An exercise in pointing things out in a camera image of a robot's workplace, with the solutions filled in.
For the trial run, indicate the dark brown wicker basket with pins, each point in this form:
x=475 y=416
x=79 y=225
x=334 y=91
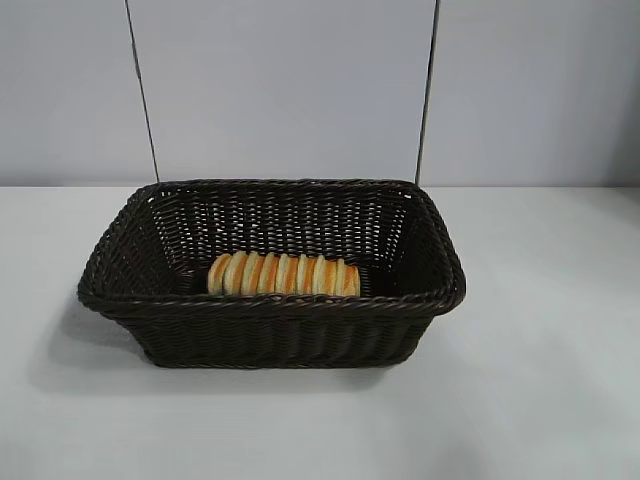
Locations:
x=260 y=325

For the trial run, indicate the long striped bread loaf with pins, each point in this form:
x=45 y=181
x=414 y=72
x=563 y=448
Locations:
x=285 y=275

